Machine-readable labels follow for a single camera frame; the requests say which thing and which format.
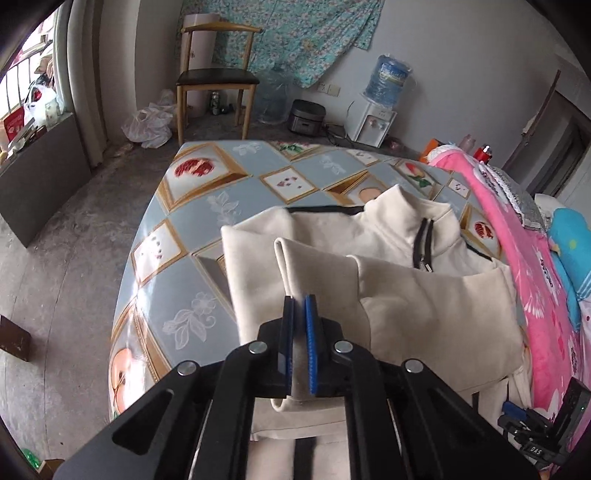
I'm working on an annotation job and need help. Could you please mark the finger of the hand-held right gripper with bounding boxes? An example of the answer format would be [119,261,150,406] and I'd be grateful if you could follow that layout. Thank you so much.
[498,415,552,445]
[502,401,557,432]

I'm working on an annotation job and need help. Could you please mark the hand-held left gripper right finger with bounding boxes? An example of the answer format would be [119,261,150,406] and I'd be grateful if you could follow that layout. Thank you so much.
[302,294,539,480]

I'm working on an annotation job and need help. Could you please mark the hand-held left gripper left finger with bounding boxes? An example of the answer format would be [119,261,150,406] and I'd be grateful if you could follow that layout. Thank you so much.
[54,295,296,480]

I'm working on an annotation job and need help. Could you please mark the cream zip-up jacket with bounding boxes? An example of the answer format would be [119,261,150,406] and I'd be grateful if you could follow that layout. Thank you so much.
[221,185,533,480]

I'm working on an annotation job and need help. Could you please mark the pink printed blanket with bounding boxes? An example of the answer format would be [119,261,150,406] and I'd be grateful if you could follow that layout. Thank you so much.
[434,145,591,467]

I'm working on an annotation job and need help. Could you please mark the blue pillow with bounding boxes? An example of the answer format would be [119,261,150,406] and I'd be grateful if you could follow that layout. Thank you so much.
[549,208,591,333]

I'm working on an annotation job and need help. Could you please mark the fruit print tablecloth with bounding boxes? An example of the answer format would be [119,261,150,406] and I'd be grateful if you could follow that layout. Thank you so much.
[108,140,532,424]

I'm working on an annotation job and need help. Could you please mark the grey lace cloth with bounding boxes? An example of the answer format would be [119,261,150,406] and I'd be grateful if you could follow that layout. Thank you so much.
[480,164,548,230]

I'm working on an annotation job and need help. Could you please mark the dark rice cooker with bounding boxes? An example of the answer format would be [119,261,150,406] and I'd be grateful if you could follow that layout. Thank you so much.
[287,99,326,138]

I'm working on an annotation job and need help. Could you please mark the white water dispenser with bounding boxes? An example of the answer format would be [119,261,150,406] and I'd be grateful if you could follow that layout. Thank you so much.
[344,99,398,148]

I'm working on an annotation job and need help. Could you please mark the empty clear water jug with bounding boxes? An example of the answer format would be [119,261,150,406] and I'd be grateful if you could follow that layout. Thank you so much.
[256,65,293,125]

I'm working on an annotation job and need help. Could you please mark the white plastic bag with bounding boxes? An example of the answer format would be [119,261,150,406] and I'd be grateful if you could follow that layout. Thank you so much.
[121,90,178,149]

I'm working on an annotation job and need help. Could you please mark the blue water dispenser bottle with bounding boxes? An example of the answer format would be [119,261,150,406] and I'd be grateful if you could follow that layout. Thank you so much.
[362,54,414,112]

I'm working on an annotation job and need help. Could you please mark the brown wooden block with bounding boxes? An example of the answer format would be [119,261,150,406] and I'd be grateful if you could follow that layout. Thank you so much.
[0,315,32,362]

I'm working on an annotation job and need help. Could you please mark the wooden chair with dark seat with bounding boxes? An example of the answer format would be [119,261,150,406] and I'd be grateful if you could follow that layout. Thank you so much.
[174,14,265,145]

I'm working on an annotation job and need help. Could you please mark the dark panel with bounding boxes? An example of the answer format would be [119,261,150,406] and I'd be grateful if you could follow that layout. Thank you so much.
[0,113,93,248]

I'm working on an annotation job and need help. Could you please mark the pale pink cylinder appliance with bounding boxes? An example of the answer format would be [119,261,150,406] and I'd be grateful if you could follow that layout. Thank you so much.
[181,13,221,116]

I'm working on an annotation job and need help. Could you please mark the teal floral hanging cloth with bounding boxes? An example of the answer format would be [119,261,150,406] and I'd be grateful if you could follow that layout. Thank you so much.
[180,0,386,88]

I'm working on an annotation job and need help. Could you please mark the white window curtain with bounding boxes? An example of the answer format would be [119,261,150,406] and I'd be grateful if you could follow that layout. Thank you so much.
[53,0,110,168]

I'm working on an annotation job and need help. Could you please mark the white bag with red print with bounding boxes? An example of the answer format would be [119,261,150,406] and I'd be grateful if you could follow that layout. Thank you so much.
[24,83,65,128]

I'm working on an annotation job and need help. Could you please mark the red box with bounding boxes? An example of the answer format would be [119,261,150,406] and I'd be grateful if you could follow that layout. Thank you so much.
[4,108,27,142]

